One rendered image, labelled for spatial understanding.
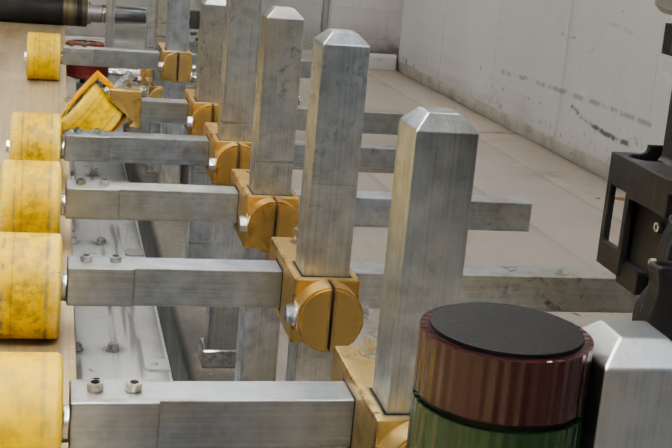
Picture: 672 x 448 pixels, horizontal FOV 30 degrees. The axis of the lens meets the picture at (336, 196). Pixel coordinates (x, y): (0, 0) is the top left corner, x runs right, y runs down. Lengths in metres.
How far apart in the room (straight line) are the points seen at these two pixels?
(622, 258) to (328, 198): 0.39
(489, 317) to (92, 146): 1.03
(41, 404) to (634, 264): 0.33
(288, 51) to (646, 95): 4.99
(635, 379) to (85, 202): 0.82
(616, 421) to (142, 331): 1.41
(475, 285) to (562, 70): 5.93
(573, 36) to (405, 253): 6.18
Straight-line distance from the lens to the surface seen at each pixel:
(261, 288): 0.97
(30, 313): 0.94
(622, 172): 0.57
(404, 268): 0.67
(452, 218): 0.67
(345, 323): 0.92
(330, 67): 0.90
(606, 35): 6.49
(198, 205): 1.21
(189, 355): 1.52
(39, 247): 0.95
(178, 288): 0.96
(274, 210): 1.14
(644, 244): 0.56
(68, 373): 0.92
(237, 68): 1.40
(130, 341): 1.78
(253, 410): 0.73
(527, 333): 0.44
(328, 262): 0.93
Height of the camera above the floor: 1.24
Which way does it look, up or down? 13 degrees down
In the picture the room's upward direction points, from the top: 5 degrees clockwise
